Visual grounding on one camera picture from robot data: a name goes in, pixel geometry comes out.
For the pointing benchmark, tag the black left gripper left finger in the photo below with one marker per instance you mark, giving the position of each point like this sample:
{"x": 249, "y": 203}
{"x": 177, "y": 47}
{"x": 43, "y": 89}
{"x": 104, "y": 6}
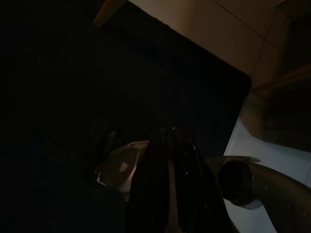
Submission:
{"x": 150, "y": 184}

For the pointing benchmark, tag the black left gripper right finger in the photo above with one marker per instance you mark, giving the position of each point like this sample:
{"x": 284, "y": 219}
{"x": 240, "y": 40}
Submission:
{"x": 192, "y": 184}

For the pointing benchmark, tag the dark blue floor mat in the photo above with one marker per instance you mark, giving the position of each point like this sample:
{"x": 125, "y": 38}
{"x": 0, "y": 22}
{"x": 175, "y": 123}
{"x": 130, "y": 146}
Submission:
{"x": 145, "y": 85}

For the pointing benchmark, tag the wooden furniture leg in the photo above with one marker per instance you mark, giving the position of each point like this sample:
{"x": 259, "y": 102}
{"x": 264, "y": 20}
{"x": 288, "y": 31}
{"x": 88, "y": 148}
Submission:
{"x": 107, "y": 13}

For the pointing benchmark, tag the wooden furniture frame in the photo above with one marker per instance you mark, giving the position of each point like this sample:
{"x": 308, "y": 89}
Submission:
{"x": 286, "y": 78}

